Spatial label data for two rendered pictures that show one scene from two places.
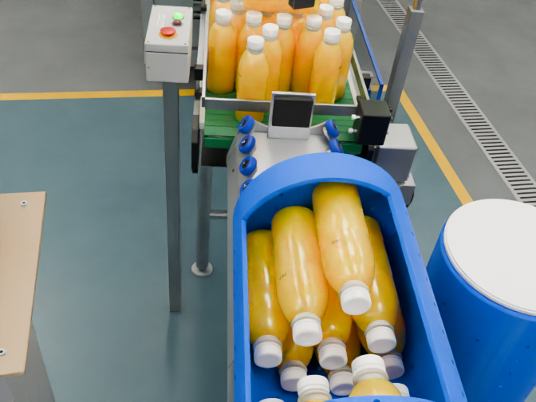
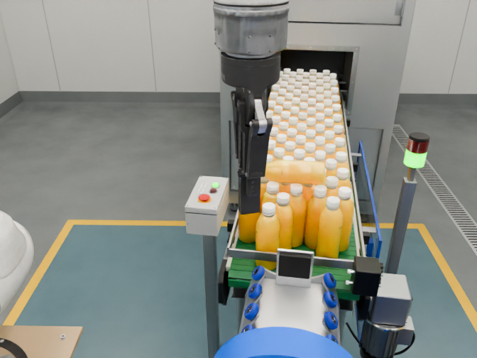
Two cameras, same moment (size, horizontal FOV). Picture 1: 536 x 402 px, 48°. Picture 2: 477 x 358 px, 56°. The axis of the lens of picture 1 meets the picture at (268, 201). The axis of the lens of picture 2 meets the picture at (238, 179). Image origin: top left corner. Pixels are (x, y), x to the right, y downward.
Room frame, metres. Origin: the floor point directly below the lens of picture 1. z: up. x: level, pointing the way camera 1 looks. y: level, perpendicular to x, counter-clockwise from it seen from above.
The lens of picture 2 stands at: (0.18, -0.16, 1.82)
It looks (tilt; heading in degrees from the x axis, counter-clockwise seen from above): 29 degrees down; 16
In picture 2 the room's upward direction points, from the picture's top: straight up
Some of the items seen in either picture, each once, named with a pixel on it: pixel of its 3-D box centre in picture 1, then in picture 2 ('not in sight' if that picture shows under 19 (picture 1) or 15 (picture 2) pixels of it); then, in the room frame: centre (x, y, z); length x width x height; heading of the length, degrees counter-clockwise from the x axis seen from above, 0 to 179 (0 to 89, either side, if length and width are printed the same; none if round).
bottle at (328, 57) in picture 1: (325, 72); (329, 231); (1.36, -0.10, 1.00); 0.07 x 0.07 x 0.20
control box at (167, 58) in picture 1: (170, 42); (208, 204); (1.33, 0.29, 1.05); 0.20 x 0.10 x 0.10; 8
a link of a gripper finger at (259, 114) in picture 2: not in sight; (258, 109); (0.69, -0.03, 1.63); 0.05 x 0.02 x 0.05; 30
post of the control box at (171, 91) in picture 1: (173, 206); (213, 326); (1.33, 0.29, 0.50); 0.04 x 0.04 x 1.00; 8
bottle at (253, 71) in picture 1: (252, 83); (267, 238); (1.27, 0.07, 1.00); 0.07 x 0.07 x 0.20
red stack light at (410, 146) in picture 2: not in sight; (417, 144); (1.59, -0.34, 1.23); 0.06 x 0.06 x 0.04
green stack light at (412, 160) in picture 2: not in sight; (414, 157); (1.59, -0.34, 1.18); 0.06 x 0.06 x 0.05
